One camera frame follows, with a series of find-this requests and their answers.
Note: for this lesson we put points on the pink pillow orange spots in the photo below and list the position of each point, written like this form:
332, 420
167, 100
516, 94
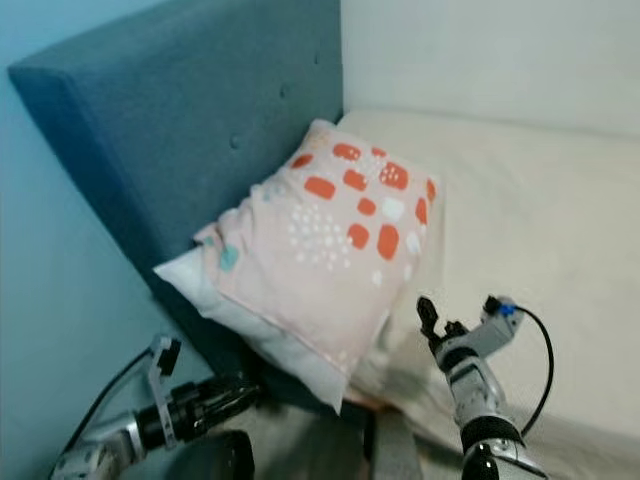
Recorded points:
320, 260

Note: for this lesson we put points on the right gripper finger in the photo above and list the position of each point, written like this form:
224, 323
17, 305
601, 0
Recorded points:
430, 318

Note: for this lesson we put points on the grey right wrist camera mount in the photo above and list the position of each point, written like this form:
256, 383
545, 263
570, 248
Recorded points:
495, 325

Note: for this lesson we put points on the blue upholstered headboard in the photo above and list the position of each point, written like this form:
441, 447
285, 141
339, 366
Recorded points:
190, 130

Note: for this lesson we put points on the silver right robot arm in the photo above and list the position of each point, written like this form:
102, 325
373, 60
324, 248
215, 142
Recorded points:
485, 400

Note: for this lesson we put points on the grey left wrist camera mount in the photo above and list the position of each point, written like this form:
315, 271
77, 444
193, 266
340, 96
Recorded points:
163, 365

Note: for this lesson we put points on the cream sheeted bed mattress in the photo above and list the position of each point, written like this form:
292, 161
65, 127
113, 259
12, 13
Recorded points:
530, 220

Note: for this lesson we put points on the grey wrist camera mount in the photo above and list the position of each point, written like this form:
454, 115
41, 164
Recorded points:
495, 325
163, 365

